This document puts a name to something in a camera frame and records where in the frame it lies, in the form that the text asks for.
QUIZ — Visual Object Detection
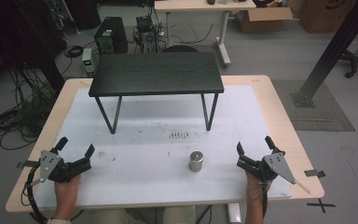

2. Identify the small grey power supply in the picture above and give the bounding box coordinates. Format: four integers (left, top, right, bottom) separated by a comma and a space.
81, 48, 95, 76

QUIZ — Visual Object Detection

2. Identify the black tape cross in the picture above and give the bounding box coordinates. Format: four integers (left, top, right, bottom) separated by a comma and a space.
306, 198, 337, 215

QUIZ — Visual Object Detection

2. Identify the tangle of black floor cables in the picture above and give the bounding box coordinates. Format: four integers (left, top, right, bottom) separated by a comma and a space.
0, 66, 59, 151

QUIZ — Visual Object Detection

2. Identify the black curtain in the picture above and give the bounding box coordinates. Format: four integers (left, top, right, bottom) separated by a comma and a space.
0, 0, 68, 94

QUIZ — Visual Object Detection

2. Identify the black round stool seat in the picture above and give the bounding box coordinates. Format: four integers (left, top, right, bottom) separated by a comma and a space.
160, 44, 200, 53

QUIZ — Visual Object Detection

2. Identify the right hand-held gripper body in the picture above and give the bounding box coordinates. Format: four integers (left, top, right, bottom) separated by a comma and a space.
236, 151, 296, 185

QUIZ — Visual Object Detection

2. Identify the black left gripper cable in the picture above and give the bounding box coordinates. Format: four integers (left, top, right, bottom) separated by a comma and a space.
20, 161, 50, 224

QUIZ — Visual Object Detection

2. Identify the black metal post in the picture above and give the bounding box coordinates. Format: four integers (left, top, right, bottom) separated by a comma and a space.
289, 0, 358, 109

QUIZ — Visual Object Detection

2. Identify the white table leg foot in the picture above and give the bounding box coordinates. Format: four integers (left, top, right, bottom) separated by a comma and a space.
227, 203, 242, 224

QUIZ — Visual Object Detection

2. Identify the black computer tower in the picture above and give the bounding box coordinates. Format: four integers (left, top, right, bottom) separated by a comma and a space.
93, 16, 129, 55

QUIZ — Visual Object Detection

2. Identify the large closed cardboard box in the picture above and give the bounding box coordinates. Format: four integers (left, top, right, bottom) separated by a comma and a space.
297, 0, 357, 35

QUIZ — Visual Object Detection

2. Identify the person's right hand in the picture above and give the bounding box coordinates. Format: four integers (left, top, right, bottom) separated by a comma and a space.
244, 170, 272, 203

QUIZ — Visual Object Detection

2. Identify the coiled black cable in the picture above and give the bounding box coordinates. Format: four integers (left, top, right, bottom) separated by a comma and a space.
63, 45, 85, 59

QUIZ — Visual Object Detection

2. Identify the black tape strip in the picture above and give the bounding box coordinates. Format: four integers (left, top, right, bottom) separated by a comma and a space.
15, 160, 41, 170
303, 169, 327, 179

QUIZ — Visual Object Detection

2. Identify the silver metal cylinder weight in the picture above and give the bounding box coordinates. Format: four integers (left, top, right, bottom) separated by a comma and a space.
188, 150, 205, 174

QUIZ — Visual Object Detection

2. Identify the open cardboard box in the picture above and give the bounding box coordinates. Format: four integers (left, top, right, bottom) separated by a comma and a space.
233, 6, 294, 34

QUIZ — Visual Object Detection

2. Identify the open black computer case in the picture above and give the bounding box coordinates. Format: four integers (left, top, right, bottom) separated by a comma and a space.
134, 15, 158, 53

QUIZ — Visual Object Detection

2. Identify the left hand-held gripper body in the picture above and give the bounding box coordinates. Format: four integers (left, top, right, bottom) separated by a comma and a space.
38, 149, 93, 185

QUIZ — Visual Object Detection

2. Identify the black office chair base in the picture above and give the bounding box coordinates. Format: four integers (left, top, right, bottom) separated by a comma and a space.
337, 49, 358, 79

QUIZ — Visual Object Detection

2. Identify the light wooden table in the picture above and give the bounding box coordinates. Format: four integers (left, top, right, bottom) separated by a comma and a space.
5, 74, 325, 215

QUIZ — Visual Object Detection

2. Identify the person's left hand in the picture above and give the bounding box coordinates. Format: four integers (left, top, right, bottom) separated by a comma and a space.
53, 174, 82, 220

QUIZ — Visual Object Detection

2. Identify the small black wooden table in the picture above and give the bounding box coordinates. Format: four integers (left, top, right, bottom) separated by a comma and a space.
88, 50, 226, 135

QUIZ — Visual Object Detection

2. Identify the light desk with white legs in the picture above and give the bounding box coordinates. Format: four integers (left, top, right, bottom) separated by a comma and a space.
154, 0, 258, 68

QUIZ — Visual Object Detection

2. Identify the grey floor mat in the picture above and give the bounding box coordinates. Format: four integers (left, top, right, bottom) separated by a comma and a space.
271, 78, 356, 133

